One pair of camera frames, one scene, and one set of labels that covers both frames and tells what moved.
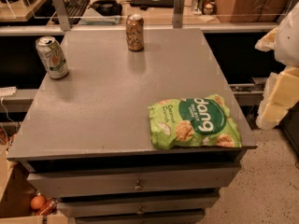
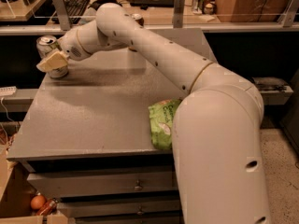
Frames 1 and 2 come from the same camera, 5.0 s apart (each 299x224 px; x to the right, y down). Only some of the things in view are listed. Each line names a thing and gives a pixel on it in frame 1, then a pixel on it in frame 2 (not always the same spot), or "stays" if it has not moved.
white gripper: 288,41 -> 70,48
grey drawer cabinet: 87,139 stays
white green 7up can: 52,57 stays
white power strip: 7,91 stays
